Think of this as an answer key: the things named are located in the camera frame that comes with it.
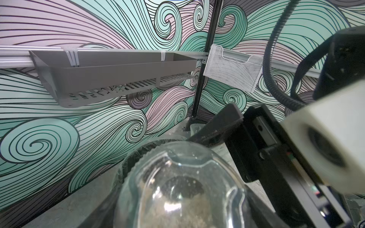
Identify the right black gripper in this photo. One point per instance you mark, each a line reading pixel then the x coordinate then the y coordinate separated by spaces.
pixel 262 151

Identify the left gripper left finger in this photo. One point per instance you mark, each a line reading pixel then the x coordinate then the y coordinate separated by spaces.
pixel 103 215

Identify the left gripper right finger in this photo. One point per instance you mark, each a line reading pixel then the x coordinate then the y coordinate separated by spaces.
pixel 256 214

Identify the glass oatmeal jar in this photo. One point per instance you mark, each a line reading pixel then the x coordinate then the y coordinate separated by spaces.
pixel 186 169

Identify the poured oatmeal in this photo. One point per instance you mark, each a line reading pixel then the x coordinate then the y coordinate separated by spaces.
pixel 192 212

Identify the clear acrylic wall holder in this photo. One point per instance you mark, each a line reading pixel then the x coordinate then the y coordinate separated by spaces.
pixel 239 70

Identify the black wall shelf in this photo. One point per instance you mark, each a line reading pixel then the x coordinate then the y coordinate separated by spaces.
pixel 79 78

